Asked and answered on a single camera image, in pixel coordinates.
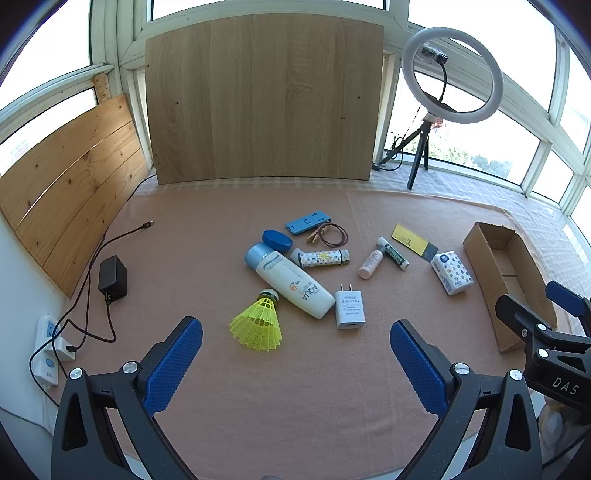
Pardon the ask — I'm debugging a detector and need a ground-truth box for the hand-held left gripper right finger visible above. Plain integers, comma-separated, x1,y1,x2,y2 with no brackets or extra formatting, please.
390,319,543,480

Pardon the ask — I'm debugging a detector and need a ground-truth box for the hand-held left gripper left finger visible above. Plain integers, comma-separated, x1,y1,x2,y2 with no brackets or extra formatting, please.
51,316,204,480

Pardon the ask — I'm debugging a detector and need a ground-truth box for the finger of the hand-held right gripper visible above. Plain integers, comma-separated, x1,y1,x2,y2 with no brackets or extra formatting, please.
496,294,562,348
545,281,591,319

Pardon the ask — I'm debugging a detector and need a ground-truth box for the cardboard box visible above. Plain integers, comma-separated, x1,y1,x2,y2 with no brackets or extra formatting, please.
463,222,559,354

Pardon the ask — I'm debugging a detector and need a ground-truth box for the patterned tissue pack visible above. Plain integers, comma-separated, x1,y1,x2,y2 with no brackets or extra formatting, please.
431,250,475,296

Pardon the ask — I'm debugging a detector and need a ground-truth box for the white usb charger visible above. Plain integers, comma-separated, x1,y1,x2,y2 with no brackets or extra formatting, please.
335,284,368,330

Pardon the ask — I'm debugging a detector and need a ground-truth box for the yellow shuttlecock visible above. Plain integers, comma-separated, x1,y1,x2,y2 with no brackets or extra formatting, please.
229,288,283,350

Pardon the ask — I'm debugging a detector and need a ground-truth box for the small white bottle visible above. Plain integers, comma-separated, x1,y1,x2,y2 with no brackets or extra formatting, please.
359,249,384,280

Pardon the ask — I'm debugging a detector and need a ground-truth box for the green and white tube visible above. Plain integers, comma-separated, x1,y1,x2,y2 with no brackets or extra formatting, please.
377,237,411,271

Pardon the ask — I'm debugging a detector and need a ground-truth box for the yellow and grey ruler card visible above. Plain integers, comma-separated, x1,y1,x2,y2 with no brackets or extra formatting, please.
392,224,440,265

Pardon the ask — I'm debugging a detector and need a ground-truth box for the white sunscreen bottle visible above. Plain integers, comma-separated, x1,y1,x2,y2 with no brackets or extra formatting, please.
244,242,336,319

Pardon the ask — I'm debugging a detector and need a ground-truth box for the patterned white tube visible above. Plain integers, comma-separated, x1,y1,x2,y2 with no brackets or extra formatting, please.
290,248,351,269

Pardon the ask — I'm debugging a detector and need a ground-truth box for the blue round container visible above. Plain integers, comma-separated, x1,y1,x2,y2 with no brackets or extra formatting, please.
262,229,293,252

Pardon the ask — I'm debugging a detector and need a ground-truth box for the wooden clothespin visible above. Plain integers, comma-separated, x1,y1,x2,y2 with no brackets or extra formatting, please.
306,223,334,244

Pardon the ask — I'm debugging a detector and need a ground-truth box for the person's right hand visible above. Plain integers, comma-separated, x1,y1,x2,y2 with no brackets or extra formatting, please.
539,402,571,457

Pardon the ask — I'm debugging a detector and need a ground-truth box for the black power adapter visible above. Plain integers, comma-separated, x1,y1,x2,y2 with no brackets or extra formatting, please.
98,256,129,302

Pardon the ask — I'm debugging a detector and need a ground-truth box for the white power strip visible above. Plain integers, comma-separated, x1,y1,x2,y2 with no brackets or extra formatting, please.
30,314,78,387

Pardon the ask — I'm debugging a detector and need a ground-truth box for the blue plastic holder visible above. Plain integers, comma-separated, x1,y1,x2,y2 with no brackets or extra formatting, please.
285,210,332,234

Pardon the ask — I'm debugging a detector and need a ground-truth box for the black tripod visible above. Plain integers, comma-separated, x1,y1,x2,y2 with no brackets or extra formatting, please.
379,117,444,191

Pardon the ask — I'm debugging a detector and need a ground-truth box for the pine plank panel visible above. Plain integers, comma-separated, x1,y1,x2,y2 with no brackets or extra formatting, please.
0,95,155,298

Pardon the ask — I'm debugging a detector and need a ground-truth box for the light oak wooden board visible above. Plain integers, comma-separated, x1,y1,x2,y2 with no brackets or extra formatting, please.
144,13,386,185

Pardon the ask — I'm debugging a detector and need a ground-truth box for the black adapter cable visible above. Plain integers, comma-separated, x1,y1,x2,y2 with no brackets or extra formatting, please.
65,295,118,354

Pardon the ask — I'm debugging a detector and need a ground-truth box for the black usb cable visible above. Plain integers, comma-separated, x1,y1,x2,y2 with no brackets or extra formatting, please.
55,220,155,333

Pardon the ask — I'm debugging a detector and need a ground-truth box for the brown hair tie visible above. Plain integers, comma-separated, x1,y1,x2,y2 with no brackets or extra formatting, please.
320,222,349,246

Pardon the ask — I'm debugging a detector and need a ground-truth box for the black ring light cable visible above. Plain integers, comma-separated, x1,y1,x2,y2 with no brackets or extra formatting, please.
383,106,423,171

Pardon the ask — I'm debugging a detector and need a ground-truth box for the white ring light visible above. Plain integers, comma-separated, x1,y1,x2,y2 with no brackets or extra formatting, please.
401,25,505,125

